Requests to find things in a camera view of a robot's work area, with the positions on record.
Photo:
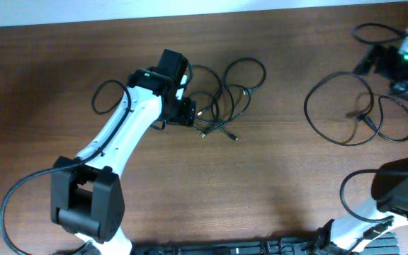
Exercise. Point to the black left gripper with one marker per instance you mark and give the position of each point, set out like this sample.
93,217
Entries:
187,115

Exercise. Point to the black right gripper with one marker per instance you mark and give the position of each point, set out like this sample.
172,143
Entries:
388,71

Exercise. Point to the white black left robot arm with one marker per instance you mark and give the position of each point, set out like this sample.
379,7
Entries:
86,193

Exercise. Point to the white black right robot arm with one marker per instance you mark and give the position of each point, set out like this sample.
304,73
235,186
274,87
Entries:
387,207

